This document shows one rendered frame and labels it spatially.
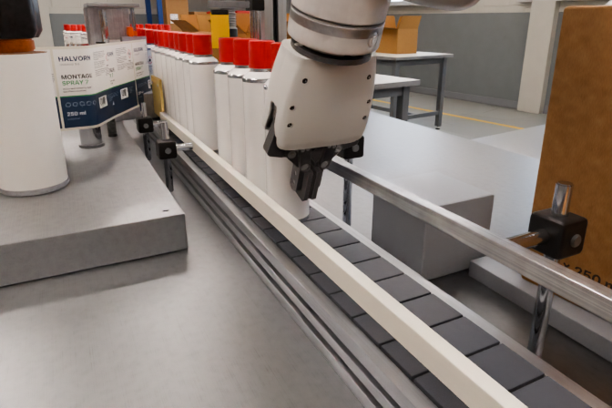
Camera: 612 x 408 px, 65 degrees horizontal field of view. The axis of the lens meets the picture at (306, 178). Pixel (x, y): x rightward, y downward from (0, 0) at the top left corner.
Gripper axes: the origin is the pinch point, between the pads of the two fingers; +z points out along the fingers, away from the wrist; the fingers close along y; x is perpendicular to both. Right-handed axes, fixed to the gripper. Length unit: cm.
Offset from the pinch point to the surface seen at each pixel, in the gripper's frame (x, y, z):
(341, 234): 4.6, -3.2, 5.0
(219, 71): -24.2, 2.4, -1.5
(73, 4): -763, -11, 235
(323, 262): 12.2, 4.1, -0.4
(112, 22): -81, 10, 12
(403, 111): -157, -155, 94
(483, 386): 28.9, 4.0, -7.5
